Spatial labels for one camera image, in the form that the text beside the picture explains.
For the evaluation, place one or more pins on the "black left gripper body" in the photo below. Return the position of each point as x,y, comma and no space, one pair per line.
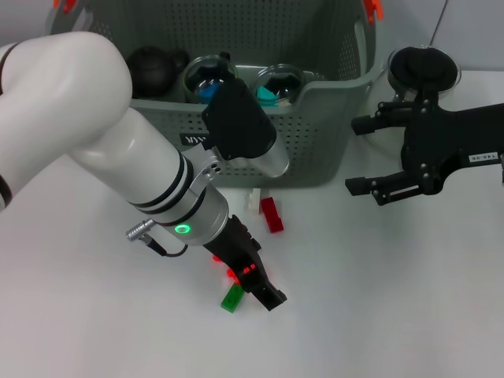
240,256

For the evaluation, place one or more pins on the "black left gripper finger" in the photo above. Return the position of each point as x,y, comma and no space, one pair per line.
267,295

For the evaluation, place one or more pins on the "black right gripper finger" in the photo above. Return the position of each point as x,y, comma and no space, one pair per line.
386,120
386,187

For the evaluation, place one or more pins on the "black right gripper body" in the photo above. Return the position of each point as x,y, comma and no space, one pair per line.
441,141

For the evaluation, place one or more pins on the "large red toy brick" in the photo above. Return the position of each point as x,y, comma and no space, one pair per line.
249,269

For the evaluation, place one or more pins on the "glass jar with teal bricks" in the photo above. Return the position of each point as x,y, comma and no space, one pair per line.
283,76

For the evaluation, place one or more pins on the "teal toy brick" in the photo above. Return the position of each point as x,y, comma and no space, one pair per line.
265,96

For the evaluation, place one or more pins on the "blue toy brick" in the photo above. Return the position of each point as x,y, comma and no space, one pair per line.
208,93

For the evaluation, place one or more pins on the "glass teacup with black holder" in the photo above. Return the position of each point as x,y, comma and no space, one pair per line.
204,73

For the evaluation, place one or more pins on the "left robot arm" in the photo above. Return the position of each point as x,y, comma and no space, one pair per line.
98,130

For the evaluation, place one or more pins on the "grey-green perforated storage bin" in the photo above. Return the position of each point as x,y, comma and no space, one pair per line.
315,138

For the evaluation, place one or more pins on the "flat green toy brick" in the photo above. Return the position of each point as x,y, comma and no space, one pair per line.
232,298

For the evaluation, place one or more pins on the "dark red toy brick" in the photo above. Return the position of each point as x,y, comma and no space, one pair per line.
272,214

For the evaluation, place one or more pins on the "white toy brick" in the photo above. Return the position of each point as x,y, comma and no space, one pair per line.
254,201

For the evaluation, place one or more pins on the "black clay teapot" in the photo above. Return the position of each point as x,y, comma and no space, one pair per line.
151,71

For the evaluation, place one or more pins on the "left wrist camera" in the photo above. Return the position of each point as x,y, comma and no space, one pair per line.
244,126

